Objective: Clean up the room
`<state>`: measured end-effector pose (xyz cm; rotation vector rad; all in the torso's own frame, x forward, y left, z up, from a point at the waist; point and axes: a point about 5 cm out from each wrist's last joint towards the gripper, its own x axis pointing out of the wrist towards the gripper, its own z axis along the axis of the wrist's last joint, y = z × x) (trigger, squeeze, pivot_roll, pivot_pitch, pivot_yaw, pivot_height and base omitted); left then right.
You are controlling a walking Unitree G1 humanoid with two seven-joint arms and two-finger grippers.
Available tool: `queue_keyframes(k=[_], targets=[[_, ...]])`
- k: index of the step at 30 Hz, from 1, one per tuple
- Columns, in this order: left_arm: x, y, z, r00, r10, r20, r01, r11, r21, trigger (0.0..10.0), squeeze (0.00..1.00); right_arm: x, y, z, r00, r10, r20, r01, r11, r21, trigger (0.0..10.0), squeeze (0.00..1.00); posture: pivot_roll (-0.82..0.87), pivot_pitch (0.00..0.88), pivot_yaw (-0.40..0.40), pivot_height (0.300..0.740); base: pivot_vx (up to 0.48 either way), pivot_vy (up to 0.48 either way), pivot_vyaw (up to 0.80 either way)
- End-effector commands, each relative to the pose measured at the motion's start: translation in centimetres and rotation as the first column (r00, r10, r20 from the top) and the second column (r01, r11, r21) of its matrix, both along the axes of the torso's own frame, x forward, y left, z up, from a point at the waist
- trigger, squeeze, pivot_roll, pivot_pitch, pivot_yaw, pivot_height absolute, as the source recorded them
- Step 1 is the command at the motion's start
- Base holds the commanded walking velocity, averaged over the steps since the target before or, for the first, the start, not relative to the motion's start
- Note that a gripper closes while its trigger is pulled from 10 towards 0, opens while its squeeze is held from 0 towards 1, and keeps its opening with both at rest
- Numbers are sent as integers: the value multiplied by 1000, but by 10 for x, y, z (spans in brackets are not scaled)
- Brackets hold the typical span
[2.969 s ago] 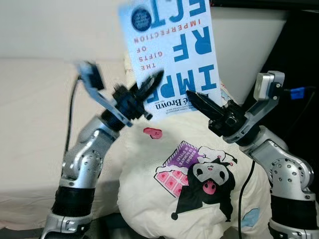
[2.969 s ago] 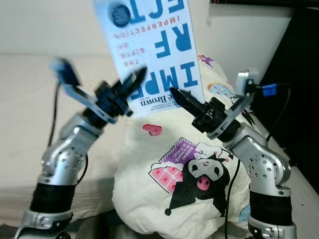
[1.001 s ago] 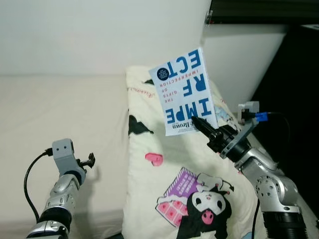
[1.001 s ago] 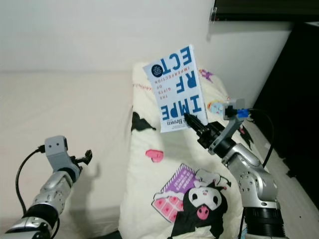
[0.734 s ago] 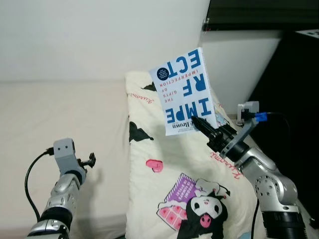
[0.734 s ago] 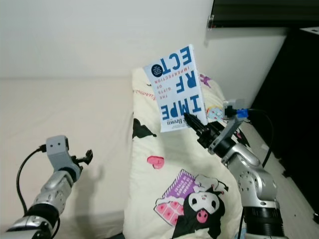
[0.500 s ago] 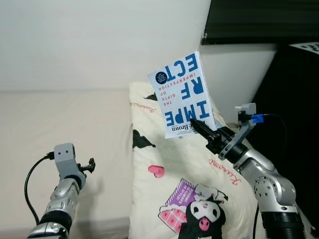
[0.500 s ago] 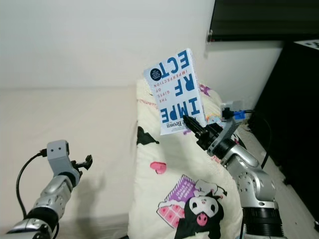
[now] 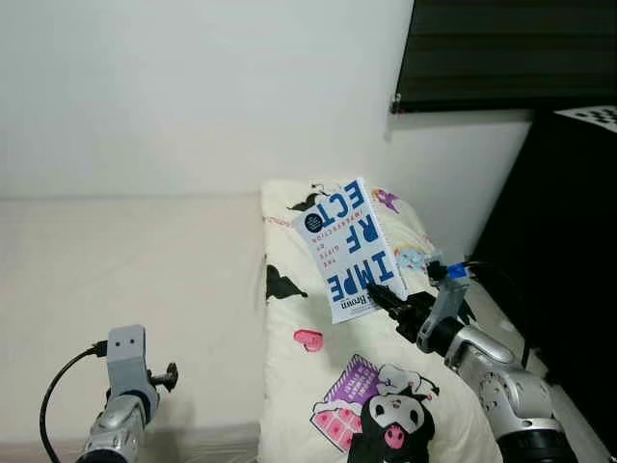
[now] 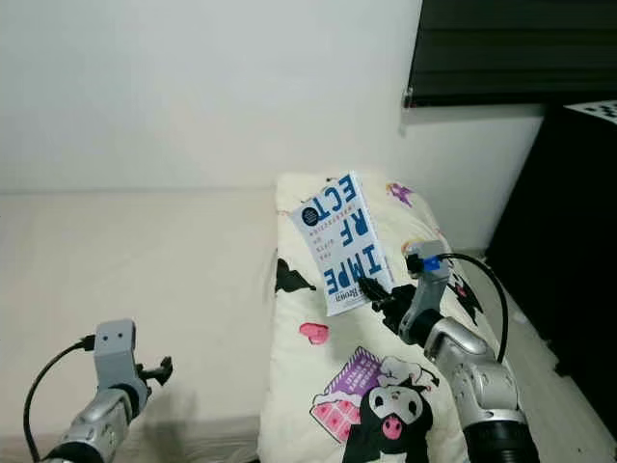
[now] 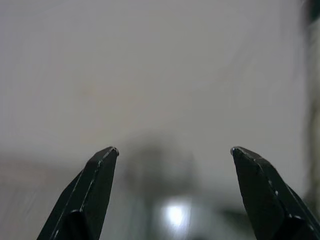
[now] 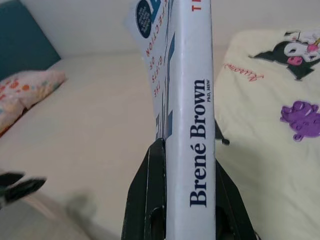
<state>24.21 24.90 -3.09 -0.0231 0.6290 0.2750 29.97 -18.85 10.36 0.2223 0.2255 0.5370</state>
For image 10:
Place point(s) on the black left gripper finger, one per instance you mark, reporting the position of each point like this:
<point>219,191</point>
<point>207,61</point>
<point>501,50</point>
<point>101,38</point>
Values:
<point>166,371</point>

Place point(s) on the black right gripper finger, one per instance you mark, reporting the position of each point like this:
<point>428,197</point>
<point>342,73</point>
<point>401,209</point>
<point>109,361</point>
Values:
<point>376,294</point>

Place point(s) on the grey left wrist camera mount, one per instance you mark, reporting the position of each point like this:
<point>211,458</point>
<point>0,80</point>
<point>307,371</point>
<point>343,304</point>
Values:
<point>116,352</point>

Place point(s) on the black window blind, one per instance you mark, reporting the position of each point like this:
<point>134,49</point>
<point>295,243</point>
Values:
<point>511,48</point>

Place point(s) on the white book with blue letters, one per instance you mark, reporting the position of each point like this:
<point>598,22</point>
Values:
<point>342,241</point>

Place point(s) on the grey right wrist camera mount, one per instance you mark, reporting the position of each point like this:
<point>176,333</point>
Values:
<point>429,289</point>

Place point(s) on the cream pillow with cartoon prints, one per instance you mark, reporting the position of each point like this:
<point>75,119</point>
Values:
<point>357,333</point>

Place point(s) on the black white checkerboard sheet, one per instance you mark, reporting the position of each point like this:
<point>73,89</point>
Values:
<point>598,110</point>

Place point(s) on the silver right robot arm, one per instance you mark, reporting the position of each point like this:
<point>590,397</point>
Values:
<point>482,386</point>

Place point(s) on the black cabinet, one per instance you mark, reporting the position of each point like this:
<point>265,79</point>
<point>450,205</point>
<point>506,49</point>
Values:
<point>569,222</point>

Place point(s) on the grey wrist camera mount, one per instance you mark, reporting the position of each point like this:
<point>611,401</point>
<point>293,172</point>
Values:
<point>429,289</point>
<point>116,352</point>

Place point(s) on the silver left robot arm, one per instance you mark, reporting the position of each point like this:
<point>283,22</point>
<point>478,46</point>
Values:
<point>96,424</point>

